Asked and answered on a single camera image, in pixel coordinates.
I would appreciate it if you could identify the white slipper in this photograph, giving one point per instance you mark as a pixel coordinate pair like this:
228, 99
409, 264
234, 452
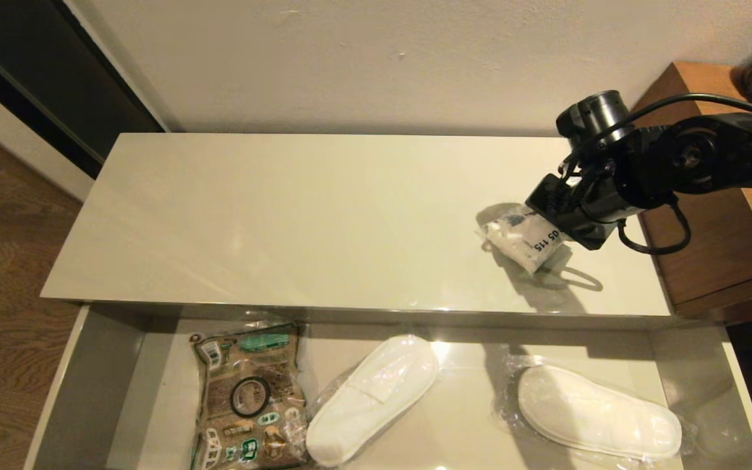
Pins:
591, 414
369, 398

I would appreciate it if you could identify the brown wooden side cabinet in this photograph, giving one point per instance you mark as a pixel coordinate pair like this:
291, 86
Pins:
728, 261

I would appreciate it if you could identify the black tape roll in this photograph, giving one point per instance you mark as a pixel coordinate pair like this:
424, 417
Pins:
232, 397

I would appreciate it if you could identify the white tissue pack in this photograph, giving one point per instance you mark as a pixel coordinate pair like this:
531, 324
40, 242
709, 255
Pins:
523, 241

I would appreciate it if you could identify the dark door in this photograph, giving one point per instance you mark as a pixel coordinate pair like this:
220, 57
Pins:
43, 72

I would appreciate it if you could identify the brown snack bag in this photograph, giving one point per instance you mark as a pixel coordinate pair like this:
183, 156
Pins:
278, 365

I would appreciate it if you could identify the beige drawer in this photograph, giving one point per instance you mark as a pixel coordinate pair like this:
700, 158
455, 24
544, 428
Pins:
467, 424

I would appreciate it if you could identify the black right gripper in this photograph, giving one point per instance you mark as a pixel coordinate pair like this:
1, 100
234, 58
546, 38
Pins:
572, 205

